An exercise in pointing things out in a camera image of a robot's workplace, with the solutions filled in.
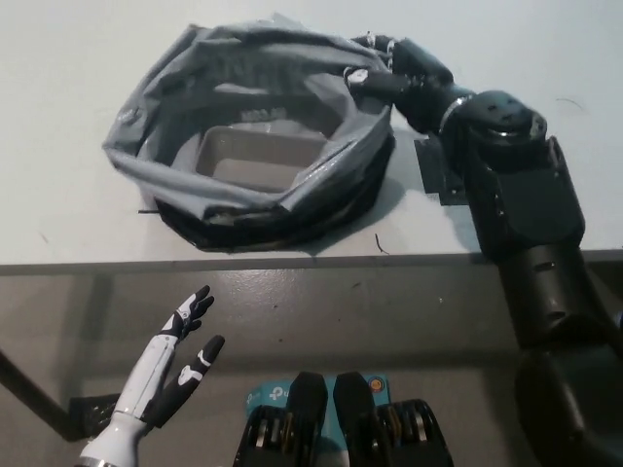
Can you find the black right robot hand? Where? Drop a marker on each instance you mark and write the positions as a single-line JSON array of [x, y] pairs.
[[418, 82]]

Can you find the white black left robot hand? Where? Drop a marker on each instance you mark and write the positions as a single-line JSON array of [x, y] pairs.
[[151, 370]]

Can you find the small grey rectangular mesh basket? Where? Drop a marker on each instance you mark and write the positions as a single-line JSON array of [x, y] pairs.
[[253, 160]]

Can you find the grey black plastic bag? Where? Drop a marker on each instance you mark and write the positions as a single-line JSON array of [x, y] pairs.
[[160, 175]]

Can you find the black tape patch on table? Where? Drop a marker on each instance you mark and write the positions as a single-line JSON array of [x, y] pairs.
[[440, 170]]

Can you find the black slanted table leg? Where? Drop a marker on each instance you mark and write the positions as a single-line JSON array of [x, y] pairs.
[[34, 389]]

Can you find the teal TP-Link box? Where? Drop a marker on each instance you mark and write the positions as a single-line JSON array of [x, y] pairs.
[[267, 396]]

